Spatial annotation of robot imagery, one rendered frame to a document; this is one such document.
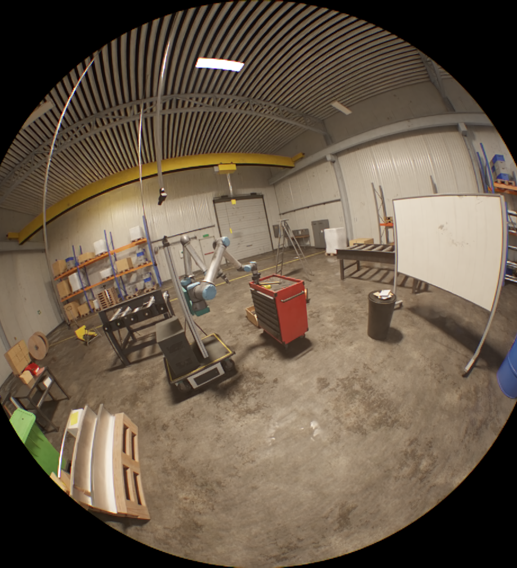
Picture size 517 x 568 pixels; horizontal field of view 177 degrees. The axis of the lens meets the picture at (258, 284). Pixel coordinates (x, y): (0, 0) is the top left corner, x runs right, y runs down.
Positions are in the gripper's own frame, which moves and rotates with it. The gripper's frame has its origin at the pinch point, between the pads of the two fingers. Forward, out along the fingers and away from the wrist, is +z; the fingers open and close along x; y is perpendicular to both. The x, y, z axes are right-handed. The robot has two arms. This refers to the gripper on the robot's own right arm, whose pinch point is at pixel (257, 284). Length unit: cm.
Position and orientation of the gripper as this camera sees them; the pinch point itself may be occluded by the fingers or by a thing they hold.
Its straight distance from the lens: 243.6
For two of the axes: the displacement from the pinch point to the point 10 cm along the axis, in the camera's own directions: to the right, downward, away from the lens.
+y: -7.6, -0.4, 6.5
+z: 2.0, 9.4, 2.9
